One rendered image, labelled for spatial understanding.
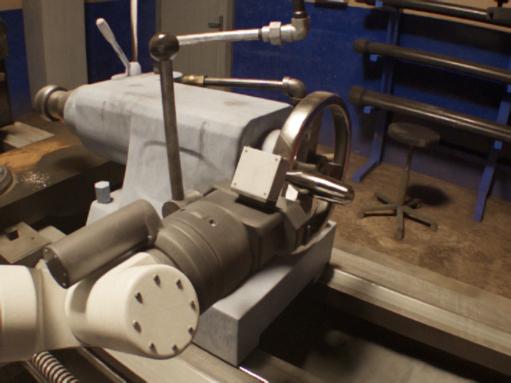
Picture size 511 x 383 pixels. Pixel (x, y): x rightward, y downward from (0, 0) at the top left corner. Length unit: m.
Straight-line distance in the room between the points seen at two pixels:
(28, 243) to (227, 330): 0.46
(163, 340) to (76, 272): 0.08
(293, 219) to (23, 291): 0.26
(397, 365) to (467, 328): 0.15
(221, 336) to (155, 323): 0.31
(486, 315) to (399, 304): 0.18
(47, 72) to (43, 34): 0.45
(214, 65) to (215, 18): 0.52
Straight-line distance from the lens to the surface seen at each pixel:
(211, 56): 4.46
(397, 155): 3.74
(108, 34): 0.79
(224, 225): 0.35
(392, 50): 3.22
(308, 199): 0.47
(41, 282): 0.34
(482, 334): 0.77
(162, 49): 0.47
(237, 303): 0.56
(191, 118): 0.56
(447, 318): 0.76
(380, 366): 0.80
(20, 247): 0.85
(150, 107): 0.61
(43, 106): 0.97
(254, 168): 0.40
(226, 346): 0.59
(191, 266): 0.32
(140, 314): 0.27
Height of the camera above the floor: 1.31
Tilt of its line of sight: 28 degrees down
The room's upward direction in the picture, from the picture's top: 3 degrees clockwise
